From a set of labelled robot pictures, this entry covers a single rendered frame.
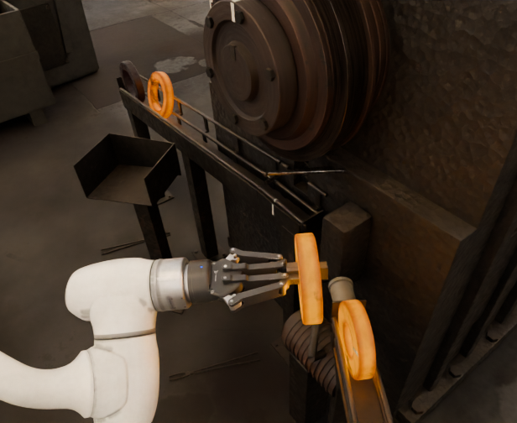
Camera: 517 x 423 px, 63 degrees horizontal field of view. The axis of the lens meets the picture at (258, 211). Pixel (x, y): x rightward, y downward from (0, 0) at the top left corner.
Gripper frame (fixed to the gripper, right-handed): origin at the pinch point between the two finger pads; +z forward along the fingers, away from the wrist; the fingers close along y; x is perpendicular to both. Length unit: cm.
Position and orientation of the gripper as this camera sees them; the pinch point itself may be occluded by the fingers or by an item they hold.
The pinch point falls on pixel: (306, 271)
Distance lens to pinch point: 74.4
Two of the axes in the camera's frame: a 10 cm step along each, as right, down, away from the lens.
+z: 9.9, -1.0, -0.5
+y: 0.3, 6.7, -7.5
